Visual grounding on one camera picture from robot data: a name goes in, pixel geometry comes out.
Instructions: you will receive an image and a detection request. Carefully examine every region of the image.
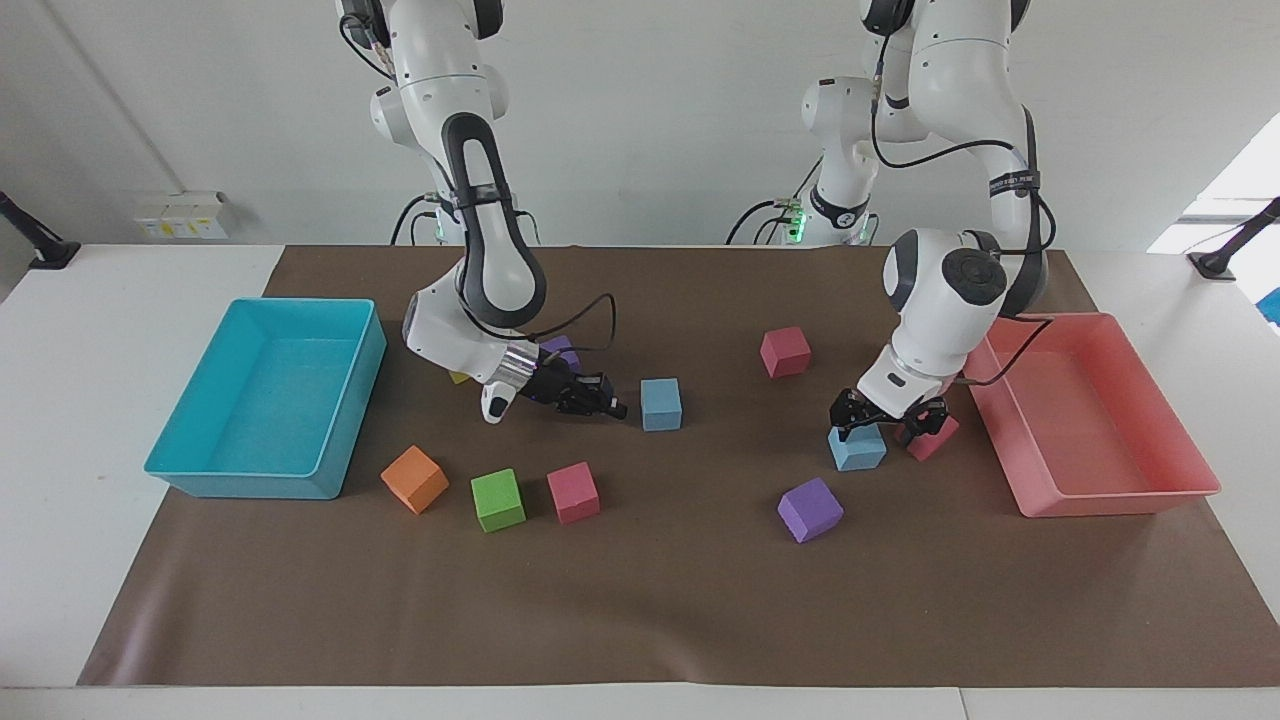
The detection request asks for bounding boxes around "cyan plastic bin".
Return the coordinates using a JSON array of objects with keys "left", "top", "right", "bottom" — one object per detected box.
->
[{"left": 143, "top": 297, "right": 389, "bottom": 501}]

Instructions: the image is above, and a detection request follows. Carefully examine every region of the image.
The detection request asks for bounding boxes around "black cable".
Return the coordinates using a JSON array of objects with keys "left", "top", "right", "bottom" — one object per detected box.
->
[
  {"left": 389, "top": 192, "right": 443, "bottom": 247},
  {"left": 337, "top": 12, "right": 397, "bottom": 83},
  {"left": 867, "top": 40, "right": 1059, "bottom": 390},
  {"left": 464, "top": 292, "right": 619, "bottom": 354},
  {"left": 726, "top": 158, "right": 825, "bottom": 247}
]

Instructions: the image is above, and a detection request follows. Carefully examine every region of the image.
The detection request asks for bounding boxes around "red foam block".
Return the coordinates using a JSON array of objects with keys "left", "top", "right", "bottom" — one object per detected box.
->
[
  {"left": 546, "top": 461, "right": 602, "bottom": 526},
  {"left": 759, "top": 326, "right": 813, "bottom": 380},
  {"left": 905, "top": 415, "right": 961, "bottom": 463}
]

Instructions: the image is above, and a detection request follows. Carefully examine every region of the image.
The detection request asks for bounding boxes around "white wall socket box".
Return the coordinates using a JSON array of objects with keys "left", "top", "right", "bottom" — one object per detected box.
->
[{"left": 134, "top": 191, "right": 232, "bottom": 242}]

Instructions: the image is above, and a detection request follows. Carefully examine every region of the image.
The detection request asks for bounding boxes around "blue foam block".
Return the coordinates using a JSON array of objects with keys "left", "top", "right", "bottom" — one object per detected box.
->
[
  {"left": 827, "top": 423, "right": 888, "bottom": 473},
  {"left": 640, "top": 377, "right": 684, "bottom": 433}
]

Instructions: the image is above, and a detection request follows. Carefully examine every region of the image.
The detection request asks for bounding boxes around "black stand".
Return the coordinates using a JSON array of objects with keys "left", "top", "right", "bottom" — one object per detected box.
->
[
  {"left": 0, "top": 191, "right": 82, "bottom": 271},
  {"left": 1187, "top": 196, "right": 1280, "bottom": 281}
]

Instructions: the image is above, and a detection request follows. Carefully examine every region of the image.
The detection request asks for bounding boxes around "orange foam block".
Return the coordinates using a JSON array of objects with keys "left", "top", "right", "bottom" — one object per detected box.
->
[{"left": 380, "top": 445, "right": 451, "bottom": 516}]

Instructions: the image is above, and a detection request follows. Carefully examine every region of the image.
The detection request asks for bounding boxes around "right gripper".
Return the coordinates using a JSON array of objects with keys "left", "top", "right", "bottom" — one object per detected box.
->
[{"left": 522, "top": 361, "right": 630, "bottom": 421}]

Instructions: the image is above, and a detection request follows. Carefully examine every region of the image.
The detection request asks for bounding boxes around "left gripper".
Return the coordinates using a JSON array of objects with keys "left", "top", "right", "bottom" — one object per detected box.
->
[{"left": 829, "top": 389, "right": 949, "bottom": 448}]

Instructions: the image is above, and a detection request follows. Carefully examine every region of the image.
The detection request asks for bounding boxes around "pink plastic bin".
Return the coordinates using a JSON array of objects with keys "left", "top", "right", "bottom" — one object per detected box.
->
[{"left": 964, "top": 312, "right": 1223, "bottom": 519}]

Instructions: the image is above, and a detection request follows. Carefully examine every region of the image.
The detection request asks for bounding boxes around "green foam block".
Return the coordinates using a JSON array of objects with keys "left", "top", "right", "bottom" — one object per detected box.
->
[{"left": 470, "top": 467, "right": 528, "bottom": 534}]

